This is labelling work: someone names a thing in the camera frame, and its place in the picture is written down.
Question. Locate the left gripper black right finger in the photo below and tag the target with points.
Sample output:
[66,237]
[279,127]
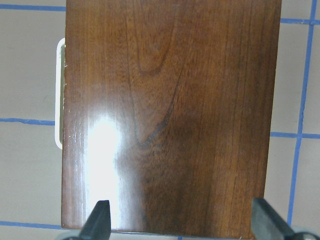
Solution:
[266,223]

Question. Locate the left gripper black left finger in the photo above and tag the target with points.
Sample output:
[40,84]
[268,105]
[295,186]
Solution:
[98,224]

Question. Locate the white drawer handle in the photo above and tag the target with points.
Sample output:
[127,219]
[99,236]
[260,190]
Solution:
[59,93]

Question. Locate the brown wooden drawer cabinet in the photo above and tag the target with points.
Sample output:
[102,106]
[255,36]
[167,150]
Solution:
[167,113]

